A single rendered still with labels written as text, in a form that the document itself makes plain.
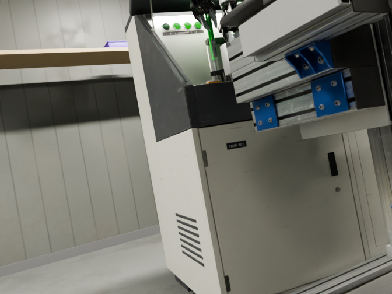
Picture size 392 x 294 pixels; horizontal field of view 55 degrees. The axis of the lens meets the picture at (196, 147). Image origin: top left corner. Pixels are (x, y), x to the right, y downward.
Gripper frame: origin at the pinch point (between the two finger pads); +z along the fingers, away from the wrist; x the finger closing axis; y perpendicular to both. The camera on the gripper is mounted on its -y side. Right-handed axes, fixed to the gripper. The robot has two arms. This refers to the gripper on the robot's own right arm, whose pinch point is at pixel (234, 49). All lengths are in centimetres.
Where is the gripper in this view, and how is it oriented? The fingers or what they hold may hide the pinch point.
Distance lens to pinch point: 178.7
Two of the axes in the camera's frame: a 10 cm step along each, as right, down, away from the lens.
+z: 1.8, 9.8, -0.2
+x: 9.3, -1.6, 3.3
